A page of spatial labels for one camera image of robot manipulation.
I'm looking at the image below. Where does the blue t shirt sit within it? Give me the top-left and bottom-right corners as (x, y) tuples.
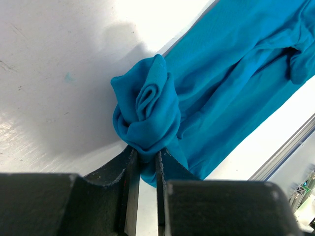
(111, 0), (315, 186)

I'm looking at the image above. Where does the aluminium right rail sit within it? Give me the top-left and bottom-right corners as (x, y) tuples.
(248, 114), (315, 181)

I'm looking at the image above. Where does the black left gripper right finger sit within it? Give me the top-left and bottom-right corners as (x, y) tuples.
(155, 148), (200, 236)

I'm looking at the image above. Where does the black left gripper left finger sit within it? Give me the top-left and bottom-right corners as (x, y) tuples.
(84, 146), (140, 236)

